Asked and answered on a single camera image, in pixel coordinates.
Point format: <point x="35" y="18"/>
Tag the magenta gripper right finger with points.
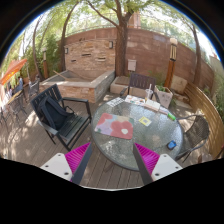
<point x="153" y="166"/>

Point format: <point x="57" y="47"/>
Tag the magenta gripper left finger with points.
<point x="70" y="166"/>

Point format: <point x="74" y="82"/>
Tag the floral pink mouse pad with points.
<point x="115" y="126"/>

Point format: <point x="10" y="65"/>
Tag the yellow sticky note pad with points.
<point x="145" y="121"/>

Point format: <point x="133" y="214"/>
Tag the black wooden patio chair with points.
<point x="73" y="127"/>

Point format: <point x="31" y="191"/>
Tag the green marker pen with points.
<point x="171" y="116"/>

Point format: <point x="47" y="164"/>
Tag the metal mesh right chair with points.
<point x="195" y="137"/>

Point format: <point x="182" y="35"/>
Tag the round glass patio table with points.
<point x="155" y="137"/>

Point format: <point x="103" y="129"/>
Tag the black backpack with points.
<point x="52" y="113"/>

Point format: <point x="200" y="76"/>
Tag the open book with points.
<point x="142" y="102"/>

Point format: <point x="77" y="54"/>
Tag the white tote bag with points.
<point x="164" y="95"/>

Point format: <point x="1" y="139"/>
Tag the patterned card on table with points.
<point x="115" y="102"/>

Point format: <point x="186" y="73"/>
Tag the curved wooden bench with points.
<point x="199" y="101"/>

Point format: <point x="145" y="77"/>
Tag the clear plastic cup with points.
<point x="148" y="94"/>

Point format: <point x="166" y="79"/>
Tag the stone raised planter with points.
<point x="75" y="86"/>

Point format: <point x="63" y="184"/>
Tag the dark wooden far chair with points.
<point x="138" y="84"/>

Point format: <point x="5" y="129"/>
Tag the black metal left chair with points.
<point x="33" y="88"/>

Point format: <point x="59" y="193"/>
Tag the large tree trunk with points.
<point x="124" y="9"/>

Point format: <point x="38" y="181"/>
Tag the orange patio umbrella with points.
<point x="13" y="68"/>

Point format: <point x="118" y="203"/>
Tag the wooden lamp post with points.
<point x="172" y="60"/>

